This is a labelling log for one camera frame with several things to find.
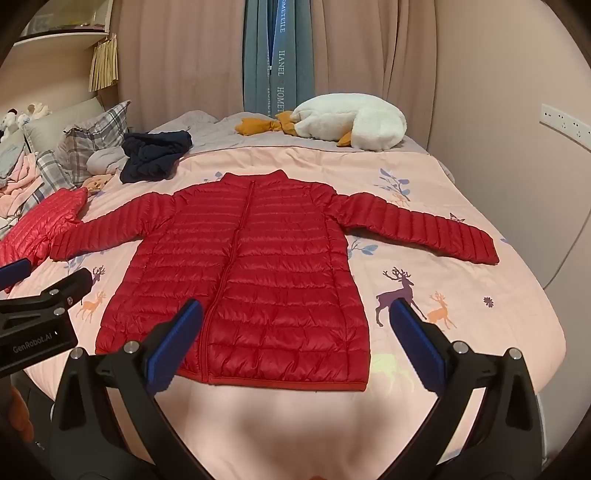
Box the grey plaid pillow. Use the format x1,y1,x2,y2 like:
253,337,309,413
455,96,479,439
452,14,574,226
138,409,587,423
14,150,77,217
58,100,132,185

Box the light grey garment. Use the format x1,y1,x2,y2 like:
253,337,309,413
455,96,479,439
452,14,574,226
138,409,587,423
87,147,130,175

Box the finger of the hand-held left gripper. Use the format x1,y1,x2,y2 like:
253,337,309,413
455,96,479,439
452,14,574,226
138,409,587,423
0,268,93,341
0,257,33,293

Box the pink garment pile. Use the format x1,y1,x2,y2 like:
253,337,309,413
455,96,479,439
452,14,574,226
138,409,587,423
0,154,44,217

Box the pink curtain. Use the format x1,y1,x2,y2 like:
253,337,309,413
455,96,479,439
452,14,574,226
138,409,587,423
115,0,247,134
314,0,444,148

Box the white wall shelf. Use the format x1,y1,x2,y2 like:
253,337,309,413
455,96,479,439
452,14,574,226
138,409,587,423
0,0,121,49

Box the white goose plush toy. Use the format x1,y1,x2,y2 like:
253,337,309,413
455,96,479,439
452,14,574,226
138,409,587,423
235,92,408,153

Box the white wall socket strip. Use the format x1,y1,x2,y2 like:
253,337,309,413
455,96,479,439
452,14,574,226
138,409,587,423
539,104,591,151

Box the small plush toys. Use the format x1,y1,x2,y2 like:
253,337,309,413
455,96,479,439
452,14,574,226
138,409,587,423
0,102,51,139

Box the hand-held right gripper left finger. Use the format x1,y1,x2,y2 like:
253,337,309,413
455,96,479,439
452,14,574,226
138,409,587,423
46,299,205,480

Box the light red down jacket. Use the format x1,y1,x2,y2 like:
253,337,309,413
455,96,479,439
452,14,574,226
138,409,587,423
0,187,89,294

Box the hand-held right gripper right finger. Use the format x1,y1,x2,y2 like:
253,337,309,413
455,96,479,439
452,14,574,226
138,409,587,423
389,298,546,480

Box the grey blue garment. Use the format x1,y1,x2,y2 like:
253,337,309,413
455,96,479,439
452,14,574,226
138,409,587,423
0,142,26,180

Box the navy blue garment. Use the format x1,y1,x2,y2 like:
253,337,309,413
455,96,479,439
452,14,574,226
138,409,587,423
119,130,194,184

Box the blue curtain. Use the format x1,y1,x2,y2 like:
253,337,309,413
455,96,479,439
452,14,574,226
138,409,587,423
242,0,317,116

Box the grey bed sheet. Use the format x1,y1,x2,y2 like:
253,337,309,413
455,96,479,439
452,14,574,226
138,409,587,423
139,110,430,155

